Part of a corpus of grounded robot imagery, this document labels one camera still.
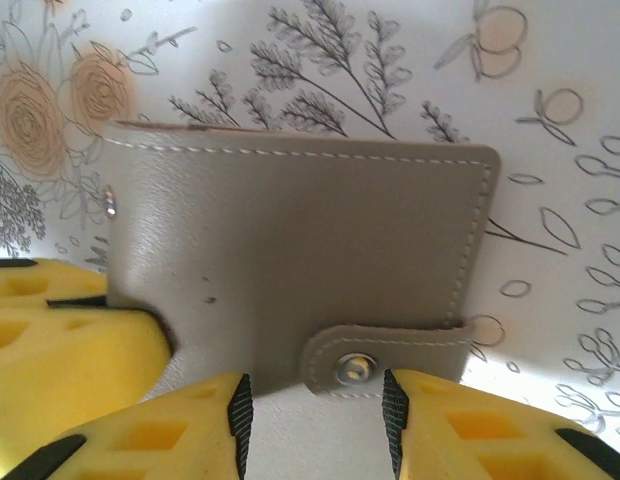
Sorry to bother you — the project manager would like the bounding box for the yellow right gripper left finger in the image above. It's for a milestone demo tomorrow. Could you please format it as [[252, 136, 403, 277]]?
[[0, 372, 255, 480]]

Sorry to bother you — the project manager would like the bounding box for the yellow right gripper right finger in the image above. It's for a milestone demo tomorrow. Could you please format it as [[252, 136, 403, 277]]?
[[382, 367, 620, 480]]

